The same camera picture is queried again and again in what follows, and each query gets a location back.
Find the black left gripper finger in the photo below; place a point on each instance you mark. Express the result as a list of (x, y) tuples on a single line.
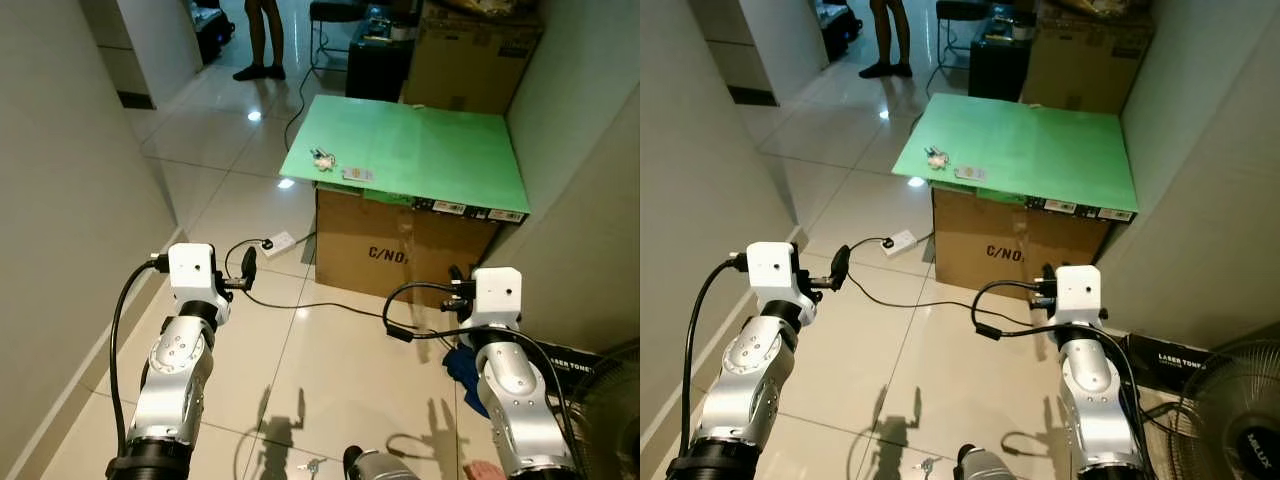
[(249, 265), (840, 263)]

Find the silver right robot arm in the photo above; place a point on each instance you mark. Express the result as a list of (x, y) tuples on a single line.
[(515, 400), (1095, 400)]

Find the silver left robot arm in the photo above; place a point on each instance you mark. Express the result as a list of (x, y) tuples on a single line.
[(745, 375), (175, 370)]

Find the brown cardboard box printed C/NO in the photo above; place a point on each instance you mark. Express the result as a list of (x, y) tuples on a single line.
[(400, 250), (1020, 250)]

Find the white power strip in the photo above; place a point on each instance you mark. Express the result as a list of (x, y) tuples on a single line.
[(899, 242), (278, 241)]

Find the blue cloth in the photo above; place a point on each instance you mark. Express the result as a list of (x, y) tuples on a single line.
[(465, 375)]

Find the green board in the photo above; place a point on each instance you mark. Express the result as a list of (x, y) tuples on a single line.
[(430, 150), (1040, 150)]

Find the small white card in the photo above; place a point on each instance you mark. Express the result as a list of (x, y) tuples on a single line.
[(357, 173), (969, 172)]

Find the black laser toner box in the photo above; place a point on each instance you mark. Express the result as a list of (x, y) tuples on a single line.
[(575, 362), (1175, 360)]

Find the grey robot leg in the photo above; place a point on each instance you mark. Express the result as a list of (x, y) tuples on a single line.
[(985, 465), (385, 466)]

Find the black standing fan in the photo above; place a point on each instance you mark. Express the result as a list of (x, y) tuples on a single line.
[(610, 415), (1235, 420)]

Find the large plain brown cardboard box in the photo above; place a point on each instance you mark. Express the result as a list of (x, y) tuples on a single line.
[(1085, 65), (470, 65)]

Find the black cabinet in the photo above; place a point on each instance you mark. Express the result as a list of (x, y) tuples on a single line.
[(997, 65), (378, 65)]

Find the person with bare legs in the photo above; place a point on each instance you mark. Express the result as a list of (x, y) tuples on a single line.
[(258, 40), (890, 35)]

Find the black bag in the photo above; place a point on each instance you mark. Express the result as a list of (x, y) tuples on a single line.
[(838, 30), (212, 30)]

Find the black chair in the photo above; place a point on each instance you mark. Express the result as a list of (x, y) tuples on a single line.
[(335, 12), (960, 10)]

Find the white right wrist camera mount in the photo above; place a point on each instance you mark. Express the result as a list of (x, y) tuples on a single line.
[(497, 290), (1078, 290)]

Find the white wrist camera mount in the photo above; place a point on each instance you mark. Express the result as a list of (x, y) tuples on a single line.
[(497, 290), (770, 265), (1078, 290), (190, 265)]

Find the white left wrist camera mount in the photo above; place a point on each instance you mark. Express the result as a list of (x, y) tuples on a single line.
[(190, 265), (770, 265)]

